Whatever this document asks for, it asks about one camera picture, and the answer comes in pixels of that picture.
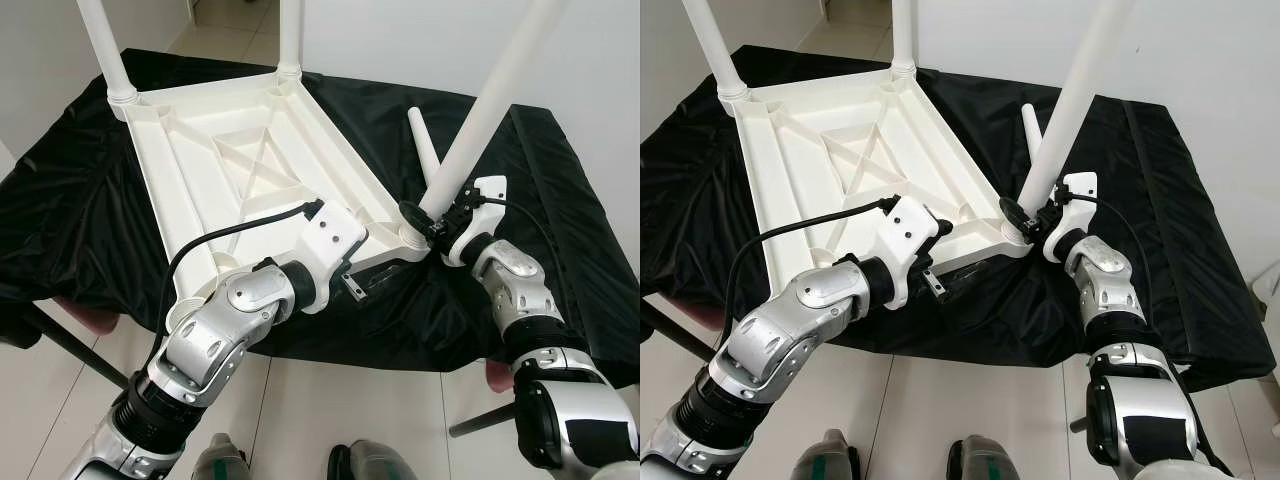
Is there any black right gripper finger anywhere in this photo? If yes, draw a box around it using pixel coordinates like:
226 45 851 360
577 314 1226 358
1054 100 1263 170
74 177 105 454
998 196 1033 237
398 200 436 241

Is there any white plastic table leg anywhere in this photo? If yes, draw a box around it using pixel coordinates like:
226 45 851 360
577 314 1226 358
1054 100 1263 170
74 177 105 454
890 0 918 76
1018 0 1136 216
75 0 141 106
407 107 443 191
418 0 569 223
278 0 304 79
1021 103 1047 176
680 0 751 101

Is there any black table cloth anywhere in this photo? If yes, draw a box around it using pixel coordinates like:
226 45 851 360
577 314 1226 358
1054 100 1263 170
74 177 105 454
0 48 641 386
640 45 1280 391

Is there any grey left robot foot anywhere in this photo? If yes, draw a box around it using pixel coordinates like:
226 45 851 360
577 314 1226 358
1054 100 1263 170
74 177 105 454
795 428 866 480
192 433 253 480

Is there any white plastic floor object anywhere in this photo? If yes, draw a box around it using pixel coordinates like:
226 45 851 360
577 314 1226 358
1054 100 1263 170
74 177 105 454
1252 265 1280 326

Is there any black metal table leg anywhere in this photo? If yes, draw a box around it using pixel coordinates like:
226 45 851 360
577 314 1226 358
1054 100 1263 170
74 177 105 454
15 300 131 391
640 298 716 359

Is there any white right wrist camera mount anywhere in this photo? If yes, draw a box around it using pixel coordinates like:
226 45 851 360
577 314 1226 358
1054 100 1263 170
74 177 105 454
1042 172 1099 264
445 175 509 269

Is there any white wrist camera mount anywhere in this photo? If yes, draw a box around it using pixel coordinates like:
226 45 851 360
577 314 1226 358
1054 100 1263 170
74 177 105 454
1042 172 1099 264
868 195 953 306
445 175 509 269
292 200 369 316

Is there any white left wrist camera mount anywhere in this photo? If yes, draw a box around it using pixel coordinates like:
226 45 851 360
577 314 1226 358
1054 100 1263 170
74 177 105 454
868 195 953 306
292 200 369 316

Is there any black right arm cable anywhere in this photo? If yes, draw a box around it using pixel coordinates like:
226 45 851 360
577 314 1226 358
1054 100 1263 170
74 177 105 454
1068 193 1153 321
478 195 563 291

